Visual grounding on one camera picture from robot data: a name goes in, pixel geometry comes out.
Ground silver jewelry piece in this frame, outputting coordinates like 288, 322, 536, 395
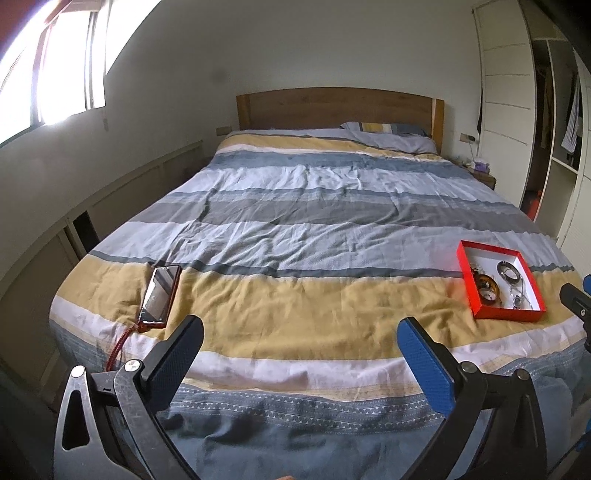
508, 282, 533, 311

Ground red braided phone lanyard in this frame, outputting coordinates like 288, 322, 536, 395
105, 320, 151, 372

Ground dark grey wide bangle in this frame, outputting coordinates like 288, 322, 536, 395
496, 261, 522, 283

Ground phone in red case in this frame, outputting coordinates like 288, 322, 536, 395
137, 264, 182, 329

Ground hanging clothes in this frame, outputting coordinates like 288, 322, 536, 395
560, 74, 583, 155

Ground white wardrobe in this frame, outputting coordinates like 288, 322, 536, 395
471, 0, 591, 287

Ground wooden nightstand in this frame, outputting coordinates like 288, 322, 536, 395
455, 159, 498, 191

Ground brown bangle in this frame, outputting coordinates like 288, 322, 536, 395
475, 273, 502, 305

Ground red box with white inside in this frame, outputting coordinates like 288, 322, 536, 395
456, 240, 547, 323

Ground grey blue pillow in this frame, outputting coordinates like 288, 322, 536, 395
351, 130, 438, 154

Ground wooden headboard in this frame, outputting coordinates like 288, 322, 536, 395
236, 88, 445, 153

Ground bed with striped duvet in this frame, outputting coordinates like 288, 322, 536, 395
48, 127, 585, 480

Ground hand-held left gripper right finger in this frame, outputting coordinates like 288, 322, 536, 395
398, 316, 550, 480

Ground striped pillow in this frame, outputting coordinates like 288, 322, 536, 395
341, 121, 430, 137

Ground low beige wall cabinet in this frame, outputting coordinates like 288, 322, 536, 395
0, 141, 204, 402

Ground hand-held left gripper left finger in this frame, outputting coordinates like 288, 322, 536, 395
53, 315, 205, 480

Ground window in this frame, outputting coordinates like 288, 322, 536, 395
0, 0, 112, 144

